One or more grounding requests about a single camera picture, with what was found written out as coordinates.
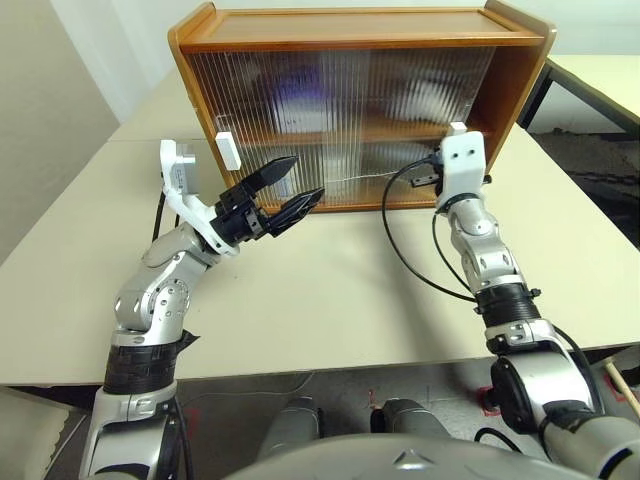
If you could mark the dark grey rounded shape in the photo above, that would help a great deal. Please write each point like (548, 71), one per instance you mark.
(295, 425)
(410, 420)

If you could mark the wooden cabinet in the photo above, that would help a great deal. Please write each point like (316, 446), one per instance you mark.
(350, 27)

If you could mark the black table leg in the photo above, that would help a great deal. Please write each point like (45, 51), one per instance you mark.
(489, 399)

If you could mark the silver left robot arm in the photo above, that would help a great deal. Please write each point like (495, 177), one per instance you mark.
(150, 295)

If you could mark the ribbed clear sliding door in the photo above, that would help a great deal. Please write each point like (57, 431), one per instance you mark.
(425, 90)
(260, 100)

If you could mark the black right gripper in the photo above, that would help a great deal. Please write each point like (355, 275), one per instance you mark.
(422, 180)

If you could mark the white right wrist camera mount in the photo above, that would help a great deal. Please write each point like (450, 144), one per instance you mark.
(462, 165)

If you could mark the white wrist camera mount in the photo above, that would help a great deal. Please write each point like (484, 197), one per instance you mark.
(187, 210)
(462, 165)

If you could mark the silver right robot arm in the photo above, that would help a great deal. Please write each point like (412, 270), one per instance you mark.
(480, 235)

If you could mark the purple tissue pack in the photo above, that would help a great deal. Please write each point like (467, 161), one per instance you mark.
(295, 90)

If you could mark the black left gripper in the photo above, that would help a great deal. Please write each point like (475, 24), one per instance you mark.
(235, 220)

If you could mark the beige table with black legs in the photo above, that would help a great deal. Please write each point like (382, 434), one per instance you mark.
(600, 80)

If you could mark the wooden stick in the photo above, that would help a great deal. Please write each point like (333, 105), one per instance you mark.
(622, 387)

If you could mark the silver robot torso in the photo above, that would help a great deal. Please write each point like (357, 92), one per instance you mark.
(400, 460)

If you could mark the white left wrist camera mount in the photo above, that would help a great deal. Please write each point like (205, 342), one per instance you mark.
(187, 210)

